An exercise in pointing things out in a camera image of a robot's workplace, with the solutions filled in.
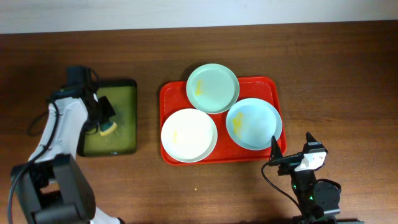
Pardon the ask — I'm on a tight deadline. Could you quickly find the green and yellow sponge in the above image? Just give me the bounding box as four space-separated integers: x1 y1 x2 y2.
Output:
99 121 118 136

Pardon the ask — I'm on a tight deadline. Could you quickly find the light blue plate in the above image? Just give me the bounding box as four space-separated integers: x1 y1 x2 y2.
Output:
226 98 283 151

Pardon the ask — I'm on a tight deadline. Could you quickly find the white plate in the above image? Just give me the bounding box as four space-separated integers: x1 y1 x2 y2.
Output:
160 108 218 163

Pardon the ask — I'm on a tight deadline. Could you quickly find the mint green plate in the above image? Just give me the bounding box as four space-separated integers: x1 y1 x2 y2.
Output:
186 63 240 114

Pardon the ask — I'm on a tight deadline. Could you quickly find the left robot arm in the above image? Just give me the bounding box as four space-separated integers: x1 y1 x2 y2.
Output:
7 65 123 224

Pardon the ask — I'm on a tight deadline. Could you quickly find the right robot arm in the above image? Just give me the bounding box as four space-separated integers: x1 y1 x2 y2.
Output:
263 133 341 223

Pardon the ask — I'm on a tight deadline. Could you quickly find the black tray with green liquid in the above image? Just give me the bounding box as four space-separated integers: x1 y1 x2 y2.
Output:
77 79 137 157

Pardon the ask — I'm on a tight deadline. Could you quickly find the red plastic tray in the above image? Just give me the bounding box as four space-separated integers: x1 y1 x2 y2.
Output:
159 76 281 164

